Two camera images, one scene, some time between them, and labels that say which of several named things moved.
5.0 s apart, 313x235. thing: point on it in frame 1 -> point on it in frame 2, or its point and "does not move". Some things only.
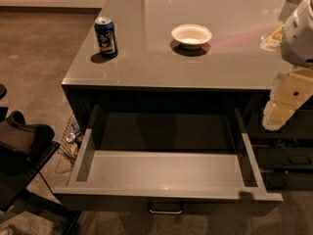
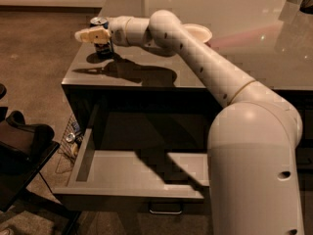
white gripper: (298, 38) -> (117, 31)
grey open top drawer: (156, 159) does not move
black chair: (25, 149) does not move
